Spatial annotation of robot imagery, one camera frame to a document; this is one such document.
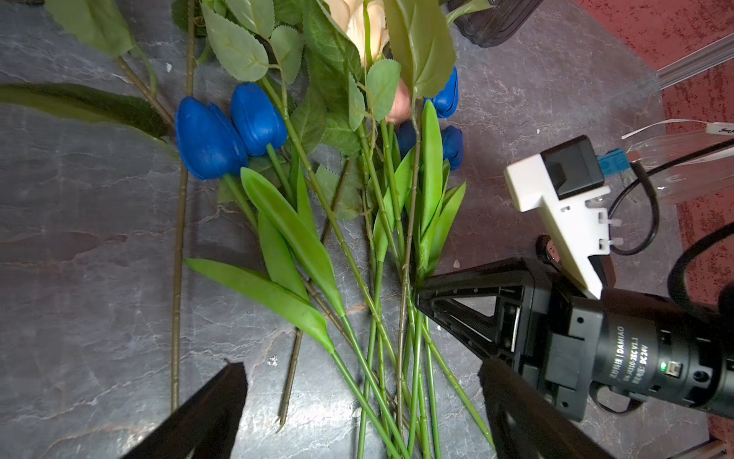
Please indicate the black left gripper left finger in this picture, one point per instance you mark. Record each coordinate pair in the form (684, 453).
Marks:
(206, 425)

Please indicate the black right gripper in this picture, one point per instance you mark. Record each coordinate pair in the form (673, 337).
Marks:
(569, 347)

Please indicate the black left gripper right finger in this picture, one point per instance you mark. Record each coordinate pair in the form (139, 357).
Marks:
(524, 425)

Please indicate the white rose flower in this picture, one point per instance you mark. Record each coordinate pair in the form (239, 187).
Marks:
(364, 22)

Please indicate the pink tulip bud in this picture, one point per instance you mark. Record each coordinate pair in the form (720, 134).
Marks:
(402, 105)

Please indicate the clear glass vase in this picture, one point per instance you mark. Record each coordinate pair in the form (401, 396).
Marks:
(686, 165)

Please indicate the dark ribbed glass vase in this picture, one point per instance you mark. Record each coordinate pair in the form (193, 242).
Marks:
(495, 25)

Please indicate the aluminium corner profile right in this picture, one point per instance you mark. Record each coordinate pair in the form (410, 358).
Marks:
(698, 62)

